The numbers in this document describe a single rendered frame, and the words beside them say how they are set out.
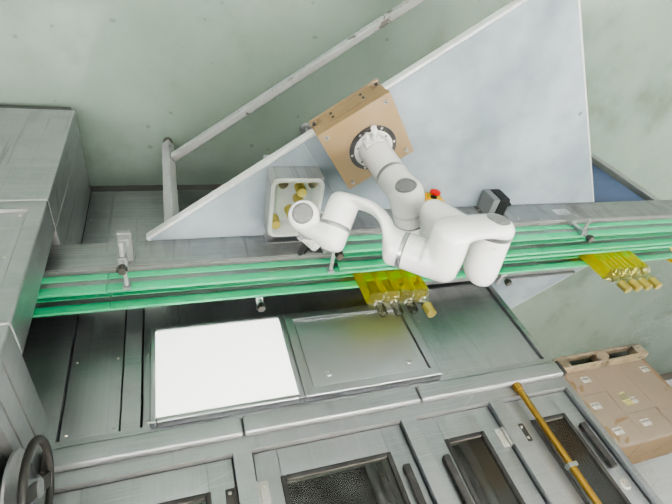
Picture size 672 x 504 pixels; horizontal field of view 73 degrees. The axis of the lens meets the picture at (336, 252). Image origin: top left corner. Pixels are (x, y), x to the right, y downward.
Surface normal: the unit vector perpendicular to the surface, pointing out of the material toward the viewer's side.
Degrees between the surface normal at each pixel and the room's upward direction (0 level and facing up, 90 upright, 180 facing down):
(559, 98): 0
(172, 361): 90
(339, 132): 5
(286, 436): 90
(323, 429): 90
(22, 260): 90
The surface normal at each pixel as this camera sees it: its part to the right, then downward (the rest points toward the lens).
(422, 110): 0.29, 0.62
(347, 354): 0.16, -0.78
